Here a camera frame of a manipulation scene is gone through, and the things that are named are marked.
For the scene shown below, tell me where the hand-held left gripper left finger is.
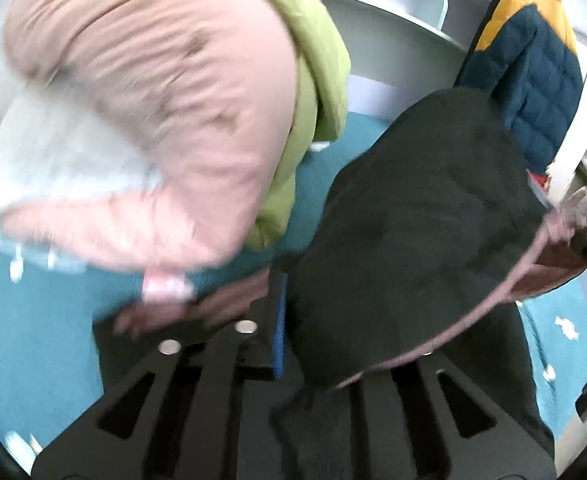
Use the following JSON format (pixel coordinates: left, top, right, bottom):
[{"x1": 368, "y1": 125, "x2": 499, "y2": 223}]
[{"x1": 31, "y1": 267, "x2": 290, "y2": 480}]

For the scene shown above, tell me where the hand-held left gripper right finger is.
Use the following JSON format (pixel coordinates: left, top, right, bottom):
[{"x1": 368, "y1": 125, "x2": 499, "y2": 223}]
[{"x1": 352, "y1": 354, "x2": 557, "y2": 480}]

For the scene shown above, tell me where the dark jacket with pink lining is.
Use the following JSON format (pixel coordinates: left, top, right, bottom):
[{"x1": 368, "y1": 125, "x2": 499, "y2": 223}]
[{"x1": 94, "y1": 87, "x2": 587, "y2": 480}]

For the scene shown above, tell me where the red printed cloth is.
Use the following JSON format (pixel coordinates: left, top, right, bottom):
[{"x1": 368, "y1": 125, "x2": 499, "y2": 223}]
[{"x1": 526, "y1": 172, "x2": 555, "y2": 211}]

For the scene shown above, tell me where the navy and yellow puffer jacket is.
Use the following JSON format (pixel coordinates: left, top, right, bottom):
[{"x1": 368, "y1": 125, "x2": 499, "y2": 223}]
[{"x1": 453, "y1": 0, "x2": 585, "y2": 176}]

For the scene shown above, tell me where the teal fish print blanket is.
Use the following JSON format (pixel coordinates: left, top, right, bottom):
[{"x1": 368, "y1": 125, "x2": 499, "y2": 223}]
[{"x1": 0, "y1": 110, "x2": 587, "y2": 463}]

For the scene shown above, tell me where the light green garment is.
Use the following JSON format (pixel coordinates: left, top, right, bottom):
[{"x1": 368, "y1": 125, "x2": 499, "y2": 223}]
[{"x1": 208, "y1": 0, "x2": 353, "y2": 252}]

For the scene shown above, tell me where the pink puffer jacket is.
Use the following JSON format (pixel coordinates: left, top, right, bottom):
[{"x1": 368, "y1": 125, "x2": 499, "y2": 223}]
[{"x1": 0, "y1": 0, "x2": 300, "y2": 307}]

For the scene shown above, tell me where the pale blue pillow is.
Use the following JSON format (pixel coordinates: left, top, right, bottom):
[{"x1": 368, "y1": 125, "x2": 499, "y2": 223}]
[{"x1": 0, "y1": 85, "x2": 174, "y2": 272}]

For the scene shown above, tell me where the white bed frame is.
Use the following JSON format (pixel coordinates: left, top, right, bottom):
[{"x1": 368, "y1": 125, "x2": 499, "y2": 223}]
[{"x1": 284, "y1": 0, "x2": 504, "y2": 121}]

